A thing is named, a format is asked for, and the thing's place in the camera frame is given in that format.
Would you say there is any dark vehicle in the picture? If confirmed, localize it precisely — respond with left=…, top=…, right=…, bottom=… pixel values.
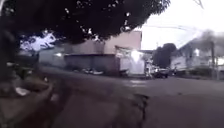
left=153, top=67, right=170, bottom=80

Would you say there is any grey asphalt road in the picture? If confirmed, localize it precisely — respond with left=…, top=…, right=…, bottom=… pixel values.
left=39, top=66, right=224, bottom=128

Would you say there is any overhanging dark tree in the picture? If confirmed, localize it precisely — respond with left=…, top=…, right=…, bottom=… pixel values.
left=0, top=0, right=172, bottom=73

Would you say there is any white house with roof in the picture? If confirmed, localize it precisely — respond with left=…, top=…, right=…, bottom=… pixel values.
left=169, top=29, right=224, bottom=78

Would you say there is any earthen verge with kerb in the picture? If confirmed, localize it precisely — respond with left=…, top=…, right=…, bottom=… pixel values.
left=0, top=66, right=68, bottom=128

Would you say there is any pinkish building with wall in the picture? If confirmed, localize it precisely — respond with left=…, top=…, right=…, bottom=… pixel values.
left=39, top=30, right=148, bottom=76

